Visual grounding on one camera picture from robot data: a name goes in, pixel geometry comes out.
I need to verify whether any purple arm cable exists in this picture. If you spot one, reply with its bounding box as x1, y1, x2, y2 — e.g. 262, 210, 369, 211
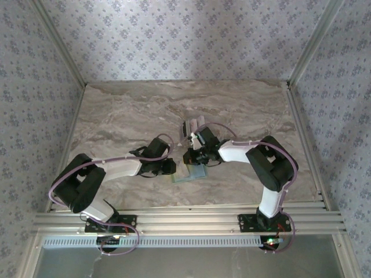
202, 122, 300, 254
48, 133, 174, 256

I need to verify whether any grey slotted cable duct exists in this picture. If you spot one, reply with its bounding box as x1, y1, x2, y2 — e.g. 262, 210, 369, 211
42, 235, 288, 249

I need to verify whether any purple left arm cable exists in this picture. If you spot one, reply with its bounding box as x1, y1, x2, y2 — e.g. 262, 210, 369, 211
48, 133, 174, 256

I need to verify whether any aluminium mounting rail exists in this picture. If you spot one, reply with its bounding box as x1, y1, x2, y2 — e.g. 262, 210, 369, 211
31, 202, 348, 236

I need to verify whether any aluminium side rail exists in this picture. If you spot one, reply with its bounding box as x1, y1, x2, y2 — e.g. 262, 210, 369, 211
285, 82, 333, 211
45, 83, 88, 214

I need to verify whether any grey metal sheet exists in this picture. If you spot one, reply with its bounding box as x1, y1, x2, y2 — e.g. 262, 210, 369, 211
36, 246, 347, 278

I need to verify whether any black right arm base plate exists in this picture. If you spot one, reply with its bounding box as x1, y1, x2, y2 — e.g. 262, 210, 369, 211
237, 213, 292, 234

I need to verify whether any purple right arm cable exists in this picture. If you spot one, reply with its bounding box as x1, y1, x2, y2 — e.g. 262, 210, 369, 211
202, 122, 300, 254

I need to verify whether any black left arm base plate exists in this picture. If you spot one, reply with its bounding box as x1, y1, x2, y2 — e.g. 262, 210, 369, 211
84, 213, 138, 234

